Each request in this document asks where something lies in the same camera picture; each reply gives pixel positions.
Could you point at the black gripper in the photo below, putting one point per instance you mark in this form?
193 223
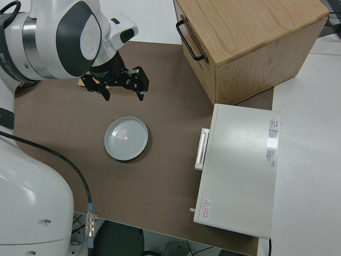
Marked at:
109 70

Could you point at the gray round plate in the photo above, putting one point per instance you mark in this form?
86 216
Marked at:
125 138

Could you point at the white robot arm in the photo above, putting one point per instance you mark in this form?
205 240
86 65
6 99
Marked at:
48 40

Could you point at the brown table mat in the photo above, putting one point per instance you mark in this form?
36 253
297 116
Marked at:
160 186

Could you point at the large wooden box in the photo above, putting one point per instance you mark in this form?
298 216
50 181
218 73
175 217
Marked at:
253 32

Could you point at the white toaster oven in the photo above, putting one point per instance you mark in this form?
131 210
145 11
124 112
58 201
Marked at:
239 173

